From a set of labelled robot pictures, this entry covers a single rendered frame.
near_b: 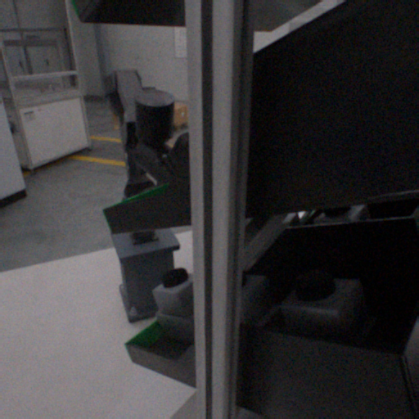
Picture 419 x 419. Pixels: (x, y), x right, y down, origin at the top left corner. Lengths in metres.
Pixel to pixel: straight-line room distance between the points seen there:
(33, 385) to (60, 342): 0.11
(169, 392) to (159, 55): 9.56
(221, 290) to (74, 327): 0.79
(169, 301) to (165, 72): 9.67
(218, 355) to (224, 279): 0.05
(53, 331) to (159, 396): 0.33
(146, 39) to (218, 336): 10.06
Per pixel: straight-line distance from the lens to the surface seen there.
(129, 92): 0.68
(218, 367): 0.21
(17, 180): 3.97
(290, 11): 0.43
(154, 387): 0.79
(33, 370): 0.89
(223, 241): 0.15
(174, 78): 9.85
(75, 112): 5.27
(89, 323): 0.94
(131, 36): 10.44
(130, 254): 0.79
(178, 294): 0.35
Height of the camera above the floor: 1.50
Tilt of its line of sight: 26 degrees down
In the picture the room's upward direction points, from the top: straight up
